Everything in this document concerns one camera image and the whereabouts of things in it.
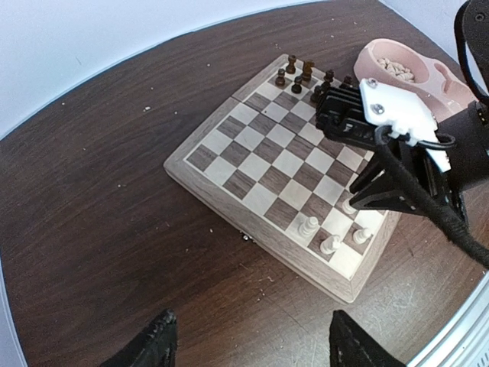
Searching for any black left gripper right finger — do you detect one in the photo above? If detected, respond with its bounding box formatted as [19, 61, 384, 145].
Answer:
[329, 310, 406, 367]

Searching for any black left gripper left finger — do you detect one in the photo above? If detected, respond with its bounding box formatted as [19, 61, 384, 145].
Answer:
[100, 309, 177, 366]

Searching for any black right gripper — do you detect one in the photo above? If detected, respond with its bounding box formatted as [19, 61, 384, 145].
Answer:
[349, 1, 488, 222]

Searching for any white chess pawn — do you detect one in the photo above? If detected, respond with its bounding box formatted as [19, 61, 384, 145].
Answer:
[342, 199, 357, 215]

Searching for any white chess piece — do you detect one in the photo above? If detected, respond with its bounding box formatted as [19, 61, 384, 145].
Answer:
[352, 228, 372, 245]

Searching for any white chess rook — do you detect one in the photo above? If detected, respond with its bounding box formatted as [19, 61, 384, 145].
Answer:
[319, 235, 342, 255]

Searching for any white chess bishop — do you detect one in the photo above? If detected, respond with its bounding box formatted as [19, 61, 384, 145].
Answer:
[297, 216, 319, 238]

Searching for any pile of white chess pieces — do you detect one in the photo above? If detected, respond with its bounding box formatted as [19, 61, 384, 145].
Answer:
[377, 57, 415, 83]

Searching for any wooden chess board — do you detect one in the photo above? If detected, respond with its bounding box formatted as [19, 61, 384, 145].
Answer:
[164, 55, 399, 303]

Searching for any dark chess pieces row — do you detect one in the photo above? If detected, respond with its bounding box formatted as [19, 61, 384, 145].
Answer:
[272, 54, 353, 105]

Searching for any pink double pet bowl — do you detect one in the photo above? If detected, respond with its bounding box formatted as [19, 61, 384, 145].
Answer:
[354, 38, 476, 122]

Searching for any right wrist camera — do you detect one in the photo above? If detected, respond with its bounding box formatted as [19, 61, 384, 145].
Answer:
[315, 78, 452, 172]

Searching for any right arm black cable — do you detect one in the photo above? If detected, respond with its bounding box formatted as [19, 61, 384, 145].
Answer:
[374, 125, 489, 268]

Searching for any aluminium front rail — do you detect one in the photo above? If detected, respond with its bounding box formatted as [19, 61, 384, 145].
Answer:
[408, 274, 489, 367]

